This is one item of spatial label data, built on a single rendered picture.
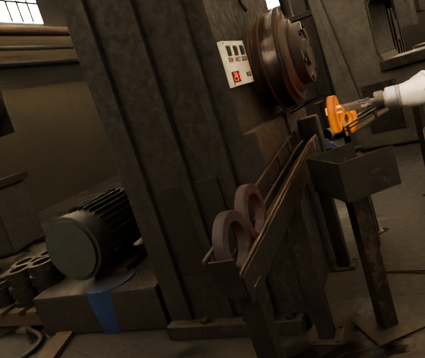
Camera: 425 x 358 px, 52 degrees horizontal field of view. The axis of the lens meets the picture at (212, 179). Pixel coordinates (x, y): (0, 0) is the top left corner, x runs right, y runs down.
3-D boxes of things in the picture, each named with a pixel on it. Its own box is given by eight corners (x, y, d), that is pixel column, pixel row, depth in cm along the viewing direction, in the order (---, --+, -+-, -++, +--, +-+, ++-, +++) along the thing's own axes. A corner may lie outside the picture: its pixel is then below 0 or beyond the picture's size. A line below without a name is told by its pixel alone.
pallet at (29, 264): (66, 332, 257) (38, 265, 250) (-18, 334, 296) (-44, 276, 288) (167, 246, 361) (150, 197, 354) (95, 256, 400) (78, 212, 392)
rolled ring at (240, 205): (255, 174, 138) (245, 176, 140) (238, 198, 122) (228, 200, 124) (272, 225, 143) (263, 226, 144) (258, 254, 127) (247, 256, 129)
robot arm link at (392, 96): (401, 105, 177) (386, 108, 179) (398, 83, 175) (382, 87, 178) (401, 108, 169) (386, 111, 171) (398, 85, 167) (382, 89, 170)
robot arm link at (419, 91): (402, 109, 168) (402, 108, 180) (448, 100, 161) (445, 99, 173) (397, 82, 167) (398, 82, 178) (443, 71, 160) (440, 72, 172)
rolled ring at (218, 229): (238, 198, 122) (227, 200, 124) (215, 229, 106) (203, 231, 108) (257, 255, 127) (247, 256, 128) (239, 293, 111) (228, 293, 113)
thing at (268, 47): (278, 117, 190) (247, 8, 181) (299, 103, 231) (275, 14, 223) (292, 113, 187) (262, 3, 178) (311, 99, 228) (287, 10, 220)
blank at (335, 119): (323, 101, 175) (332, 99, 174) (328, 93, 189) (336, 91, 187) (332, 137, 180) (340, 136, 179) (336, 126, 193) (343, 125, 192)
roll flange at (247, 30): (257, 123, 194) (226, 17, 186) (282, 108, 235) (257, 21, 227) (278, 117, 190) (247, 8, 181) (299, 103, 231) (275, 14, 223)
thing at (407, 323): (387, 355, 154) (338, 164, 141) (350, 322, 180) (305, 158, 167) (437, 334, 157) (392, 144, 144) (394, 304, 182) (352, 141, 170)
